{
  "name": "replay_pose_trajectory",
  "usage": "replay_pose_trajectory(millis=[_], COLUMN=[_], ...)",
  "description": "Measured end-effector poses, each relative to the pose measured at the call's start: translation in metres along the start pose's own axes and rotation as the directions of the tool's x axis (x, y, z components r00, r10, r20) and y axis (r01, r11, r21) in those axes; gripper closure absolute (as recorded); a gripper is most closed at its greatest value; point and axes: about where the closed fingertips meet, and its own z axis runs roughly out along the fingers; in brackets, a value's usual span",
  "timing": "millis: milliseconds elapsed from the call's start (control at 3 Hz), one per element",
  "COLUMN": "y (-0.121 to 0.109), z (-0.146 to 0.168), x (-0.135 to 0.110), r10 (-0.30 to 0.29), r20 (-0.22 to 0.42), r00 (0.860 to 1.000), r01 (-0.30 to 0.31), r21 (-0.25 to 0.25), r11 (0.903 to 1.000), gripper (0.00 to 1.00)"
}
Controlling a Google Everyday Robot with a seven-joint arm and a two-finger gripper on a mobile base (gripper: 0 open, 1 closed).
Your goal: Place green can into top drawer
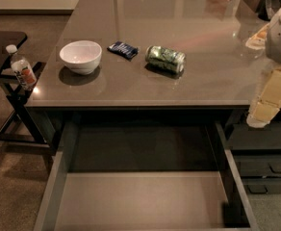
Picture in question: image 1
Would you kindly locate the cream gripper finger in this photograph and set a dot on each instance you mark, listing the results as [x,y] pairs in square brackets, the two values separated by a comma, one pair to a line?
[266,103]

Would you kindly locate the green soda can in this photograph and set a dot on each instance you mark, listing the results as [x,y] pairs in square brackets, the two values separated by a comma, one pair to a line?
[165,58]

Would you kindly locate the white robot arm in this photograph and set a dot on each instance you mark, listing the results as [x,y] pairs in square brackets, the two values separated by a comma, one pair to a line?
[273,43]

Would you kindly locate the open grey top drawer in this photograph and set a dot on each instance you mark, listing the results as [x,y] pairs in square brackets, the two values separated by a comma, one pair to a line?
[204,200]

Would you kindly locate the glass jar with food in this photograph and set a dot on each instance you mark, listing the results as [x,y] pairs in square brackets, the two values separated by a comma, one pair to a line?
[257,41]

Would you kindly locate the lower dark drawers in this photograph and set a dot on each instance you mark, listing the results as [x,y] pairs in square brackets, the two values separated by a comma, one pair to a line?
[257,152]

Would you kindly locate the blue snack packet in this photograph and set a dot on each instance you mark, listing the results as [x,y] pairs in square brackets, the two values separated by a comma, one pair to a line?
[124,50]

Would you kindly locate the white ceramic bowl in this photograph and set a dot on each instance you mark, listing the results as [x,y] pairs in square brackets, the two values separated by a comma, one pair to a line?
[81,57]

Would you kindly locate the plastic water bottle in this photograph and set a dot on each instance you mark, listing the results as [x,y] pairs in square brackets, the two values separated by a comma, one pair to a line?
[21,68]

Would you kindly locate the black side table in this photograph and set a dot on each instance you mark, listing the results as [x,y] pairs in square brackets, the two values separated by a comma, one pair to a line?
[18,97]

